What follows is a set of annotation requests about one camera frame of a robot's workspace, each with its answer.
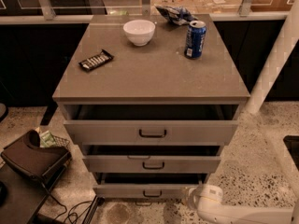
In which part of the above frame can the grey top drawer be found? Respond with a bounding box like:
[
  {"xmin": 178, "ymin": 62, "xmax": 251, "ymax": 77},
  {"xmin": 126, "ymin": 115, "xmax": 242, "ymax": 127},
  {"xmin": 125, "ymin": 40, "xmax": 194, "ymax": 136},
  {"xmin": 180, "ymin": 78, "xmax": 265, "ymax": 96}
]
[{"xmin": 64, "ymin": 105, "xmax": 237, "ymax": 146}]

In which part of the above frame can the white ceramic bowl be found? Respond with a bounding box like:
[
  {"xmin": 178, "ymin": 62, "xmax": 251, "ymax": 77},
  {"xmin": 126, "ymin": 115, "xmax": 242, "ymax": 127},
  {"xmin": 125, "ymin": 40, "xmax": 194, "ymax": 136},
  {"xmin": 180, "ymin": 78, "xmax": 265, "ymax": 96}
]
[{"xmin": 123, "ymin": 20, "xmax": 155, "ymax": 46}]

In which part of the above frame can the grey middle drawer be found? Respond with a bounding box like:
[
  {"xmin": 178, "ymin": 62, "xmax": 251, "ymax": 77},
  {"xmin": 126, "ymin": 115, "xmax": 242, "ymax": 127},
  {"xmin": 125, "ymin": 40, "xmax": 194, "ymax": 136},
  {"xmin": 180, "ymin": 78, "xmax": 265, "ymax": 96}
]
[{"xmin": 83, "ymin": 146, "xmax": 221, "ymax": 174}]

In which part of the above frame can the grey drawer cabinet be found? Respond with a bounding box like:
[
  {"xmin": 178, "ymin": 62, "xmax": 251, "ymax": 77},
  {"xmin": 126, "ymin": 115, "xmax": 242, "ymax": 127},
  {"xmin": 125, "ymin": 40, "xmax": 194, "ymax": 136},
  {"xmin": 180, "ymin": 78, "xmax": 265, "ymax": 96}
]
[{"xmin": 51, "ymin": 14, "xmax": 251, "ymax": 185}]

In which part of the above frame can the grey drawer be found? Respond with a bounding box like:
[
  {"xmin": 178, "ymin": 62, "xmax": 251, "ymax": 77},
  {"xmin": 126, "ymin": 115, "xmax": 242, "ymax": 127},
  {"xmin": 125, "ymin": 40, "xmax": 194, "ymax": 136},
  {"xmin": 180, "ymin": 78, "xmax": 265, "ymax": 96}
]
[
  {"xmin": 64, "ymin": 105, "xmax": 237, "ymax": 146},
  {"xmin": 93, "ymin": 173, "xmax": 208, "ymax": 200},
  {"xmin": 83, "ymin": 146, "xmax": 221, "ymax": 174}
]

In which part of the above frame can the black snack bar packet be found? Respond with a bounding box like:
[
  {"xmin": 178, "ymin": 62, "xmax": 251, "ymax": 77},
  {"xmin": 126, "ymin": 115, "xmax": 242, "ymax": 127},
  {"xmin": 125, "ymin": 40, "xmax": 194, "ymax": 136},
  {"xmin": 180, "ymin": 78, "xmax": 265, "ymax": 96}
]
[{"xmin": 78, "ymin": 49, "xmax": 114, "ymax": 72}]

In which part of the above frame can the grey bottom drawer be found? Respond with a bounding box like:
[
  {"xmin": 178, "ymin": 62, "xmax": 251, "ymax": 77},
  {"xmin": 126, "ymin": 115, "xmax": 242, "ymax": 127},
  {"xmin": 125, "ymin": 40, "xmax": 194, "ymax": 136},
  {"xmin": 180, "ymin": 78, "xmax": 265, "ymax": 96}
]
[{"xmin": 93, "ymin": 173, "xmax": 208, "ymax": 200}]

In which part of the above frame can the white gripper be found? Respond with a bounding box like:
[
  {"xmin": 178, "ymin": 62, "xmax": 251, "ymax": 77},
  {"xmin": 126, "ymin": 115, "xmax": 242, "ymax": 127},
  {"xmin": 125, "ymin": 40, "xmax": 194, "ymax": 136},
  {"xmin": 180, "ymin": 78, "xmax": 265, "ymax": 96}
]
[{"xmin": 182, "ymin": 184, "xmax": 223, "ymax": 210}]

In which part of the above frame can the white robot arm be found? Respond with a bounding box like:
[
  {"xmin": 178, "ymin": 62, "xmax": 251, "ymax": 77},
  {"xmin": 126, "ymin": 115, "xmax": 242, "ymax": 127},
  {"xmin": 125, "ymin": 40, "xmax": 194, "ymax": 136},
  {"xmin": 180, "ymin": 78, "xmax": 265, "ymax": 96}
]
[{"xmin": 185, "ymin": 0, "xmax": 299, "ymax": 224}]

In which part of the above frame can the blue white chip bag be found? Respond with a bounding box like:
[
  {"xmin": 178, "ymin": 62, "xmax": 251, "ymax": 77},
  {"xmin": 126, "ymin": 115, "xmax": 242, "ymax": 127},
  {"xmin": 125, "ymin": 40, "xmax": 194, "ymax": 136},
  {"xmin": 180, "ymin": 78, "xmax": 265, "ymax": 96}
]
[{"xmin": 155, "ymin": 6, "xmax": 197, "ymax": 25}]

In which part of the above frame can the black object right edge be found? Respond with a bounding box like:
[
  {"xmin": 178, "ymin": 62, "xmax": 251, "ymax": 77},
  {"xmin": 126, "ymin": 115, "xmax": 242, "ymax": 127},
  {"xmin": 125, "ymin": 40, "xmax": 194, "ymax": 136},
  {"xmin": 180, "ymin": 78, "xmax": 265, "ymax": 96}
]
[{"xmin": 283, "ymin": 135, "xmax": 299, "ymax": 169}]

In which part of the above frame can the black cable on floor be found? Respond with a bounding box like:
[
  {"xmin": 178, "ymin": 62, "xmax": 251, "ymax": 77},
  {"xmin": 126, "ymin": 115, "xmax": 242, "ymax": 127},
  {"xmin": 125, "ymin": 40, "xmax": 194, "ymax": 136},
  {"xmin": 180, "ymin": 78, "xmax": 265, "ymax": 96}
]
[{"xmin": 40, "ymin": 180, "xmax": 94, "ymax": 224}]

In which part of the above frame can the wire basket with green packet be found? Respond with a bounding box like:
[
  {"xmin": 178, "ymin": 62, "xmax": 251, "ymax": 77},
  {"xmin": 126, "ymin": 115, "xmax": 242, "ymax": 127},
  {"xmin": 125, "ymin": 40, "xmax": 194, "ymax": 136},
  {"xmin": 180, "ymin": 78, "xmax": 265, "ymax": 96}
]
[{"xmin": 36, "ymin": 127, "xmax": 70, "ymax": 149}]

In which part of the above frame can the blue soda can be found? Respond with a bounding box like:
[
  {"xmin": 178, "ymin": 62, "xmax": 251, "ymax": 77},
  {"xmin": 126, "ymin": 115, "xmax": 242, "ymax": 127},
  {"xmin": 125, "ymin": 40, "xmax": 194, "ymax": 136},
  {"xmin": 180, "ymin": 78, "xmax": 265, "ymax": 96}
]
[{"xmin": 184, "ymin": 21, "xmax": 206, "ymax": 59}]

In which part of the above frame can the glass railing with metal posts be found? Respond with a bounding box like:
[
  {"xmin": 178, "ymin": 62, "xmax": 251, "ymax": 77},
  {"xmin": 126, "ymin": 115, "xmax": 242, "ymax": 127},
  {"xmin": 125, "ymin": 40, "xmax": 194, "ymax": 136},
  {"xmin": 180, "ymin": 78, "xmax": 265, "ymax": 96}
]
[{"xmin": 0, "ymin": 0, "xmax": 294, "ymax": 24}]

